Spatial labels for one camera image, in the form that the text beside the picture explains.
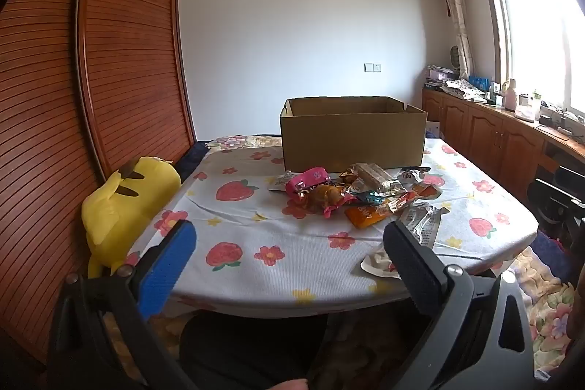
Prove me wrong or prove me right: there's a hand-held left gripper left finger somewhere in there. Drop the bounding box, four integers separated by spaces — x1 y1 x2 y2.
48 220 198 390

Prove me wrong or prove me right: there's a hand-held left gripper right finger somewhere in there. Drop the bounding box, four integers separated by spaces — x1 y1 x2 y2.
311 220 536 390

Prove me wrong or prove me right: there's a cream snack packet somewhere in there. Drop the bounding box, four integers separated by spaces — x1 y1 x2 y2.
360 248 403 280

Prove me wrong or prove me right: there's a silver snack packet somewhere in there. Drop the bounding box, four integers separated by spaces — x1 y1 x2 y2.
397 205 451 249

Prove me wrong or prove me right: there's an orange snack packet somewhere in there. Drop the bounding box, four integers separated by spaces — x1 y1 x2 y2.
344 198 407 229

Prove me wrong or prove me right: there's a peach snack packet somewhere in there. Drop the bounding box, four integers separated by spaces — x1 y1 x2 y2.
411 184 444 201

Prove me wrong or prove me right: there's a teal snack packet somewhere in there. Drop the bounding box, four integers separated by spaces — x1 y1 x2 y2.
356 191 389 206

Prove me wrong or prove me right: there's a white pouch with blue edge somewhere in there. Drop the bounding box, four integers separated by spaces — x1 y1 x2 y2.
397 166 433 186

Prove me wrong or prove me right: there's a clear packet of brown biscuits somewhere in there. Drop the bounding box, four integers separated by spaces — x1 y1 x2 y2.
354 163 404 194

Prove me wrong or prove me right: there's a gold foil snack packet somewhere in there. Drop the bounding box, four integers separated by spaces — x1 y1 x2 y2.
304 184 362 218

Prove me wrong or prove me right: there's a pink snack packet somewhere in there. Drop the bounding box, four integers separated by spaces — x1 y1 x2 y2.
286 168 332 201

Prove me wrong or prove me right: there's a grey white snack packet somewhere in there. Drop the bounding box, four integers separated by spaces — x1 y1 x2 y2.
267 171 293 192

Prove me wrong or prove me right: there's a brown cardboard box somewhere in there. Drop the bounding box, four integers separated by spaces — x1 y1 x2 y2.
280 96 428 172

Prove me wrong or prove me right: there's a person's left hand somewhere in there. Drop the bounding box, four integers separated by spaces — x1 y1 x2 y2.
253 378 310 390

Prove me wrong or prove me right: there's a yellow plush toy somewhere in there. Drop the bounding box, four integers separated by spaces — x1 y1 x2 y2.
81 156 182 279

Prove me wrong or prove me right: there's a strawberry print cloth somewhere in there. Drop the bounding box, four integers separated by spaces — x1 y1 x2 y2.
121 136 540 311

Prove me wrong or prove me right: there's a dark blue blanket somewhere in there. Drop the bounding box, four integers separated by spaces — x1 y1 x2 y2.
176 142 212 183

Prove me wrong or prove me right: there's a person's leg in black pants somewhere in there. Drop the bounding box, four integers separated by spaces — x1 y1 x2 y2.
178 311 435 390

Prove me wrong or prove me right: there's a floral blanket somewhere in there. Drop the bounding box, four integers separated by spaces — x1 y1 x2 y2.
205 135 585 375

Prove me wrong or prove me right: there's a wooden cabinet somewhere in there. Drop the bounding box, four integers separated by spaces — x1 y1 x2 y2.
421 87 585 201

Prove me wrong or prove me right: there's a black chair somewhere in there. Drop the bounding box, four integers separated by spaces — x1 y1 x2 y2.
528 166 585 245

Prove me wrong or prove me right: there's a folded floral cloth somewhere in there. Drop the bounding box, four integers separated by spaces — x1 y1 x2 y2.
443 79 487 101

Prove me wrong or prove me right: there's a stack of boxes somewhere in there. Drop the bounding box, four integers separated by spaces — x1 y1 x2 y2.
425 65 460 89

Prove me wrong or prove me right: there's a tissue box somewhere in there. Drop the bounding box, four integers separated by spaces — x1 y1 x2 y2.
514 96 542 124

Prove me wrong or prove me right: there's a pink white bottle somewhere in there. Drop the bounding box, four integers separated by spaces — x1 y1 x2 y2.
503 78 520 112

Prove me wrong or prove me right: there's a black device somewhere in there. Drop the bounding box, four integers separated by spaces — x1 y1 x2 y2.
539 109 582 136

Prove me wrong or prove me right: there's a wooden louvered wardrobe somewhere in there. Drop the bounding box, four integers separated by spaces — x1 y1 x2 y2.
0 0 198 372

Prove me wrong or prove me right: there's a patterned curtain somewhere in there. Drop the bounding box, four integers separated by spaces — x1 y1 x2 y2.
429 0 473 81

